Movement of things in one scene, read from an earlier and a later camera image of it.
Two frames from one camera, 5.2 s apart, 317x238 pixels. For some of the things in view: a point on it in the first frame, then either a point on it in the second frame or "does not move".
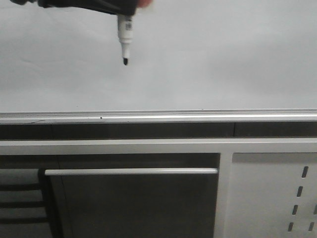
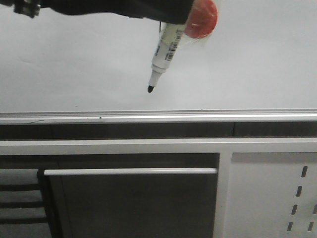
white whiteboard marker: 126,29 → 170,37
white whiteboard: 184,55 does not move
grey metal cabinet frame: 224,147 does not move
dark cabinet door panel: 157,203 does not move
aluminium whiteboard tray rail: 156,116 does not move
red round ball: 144,3 → 202,19
